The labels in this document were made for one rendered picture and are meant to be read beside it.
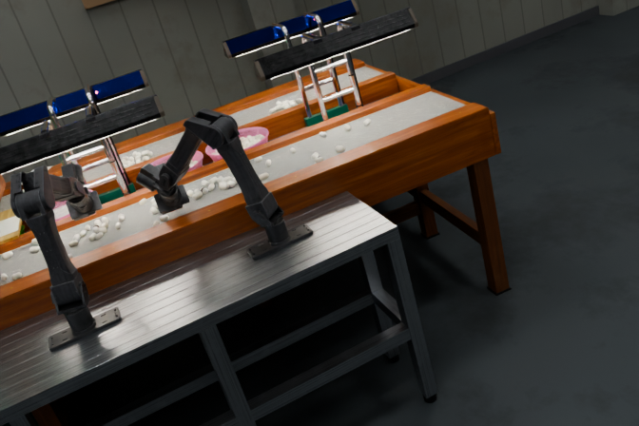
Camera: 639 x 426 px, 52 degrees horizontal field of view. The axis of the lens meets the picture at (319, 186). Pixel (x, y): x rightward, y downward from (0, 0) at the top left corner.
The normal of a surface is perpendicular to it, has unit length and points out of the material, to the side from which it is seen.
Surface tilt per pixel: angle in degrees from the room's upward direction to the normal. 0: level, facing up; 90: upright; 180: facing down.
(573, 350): 0
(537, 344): 0
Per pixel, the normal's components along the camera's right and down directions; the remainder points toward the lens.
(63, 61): 0.39, 0.29
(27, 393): -0.26, -0.88
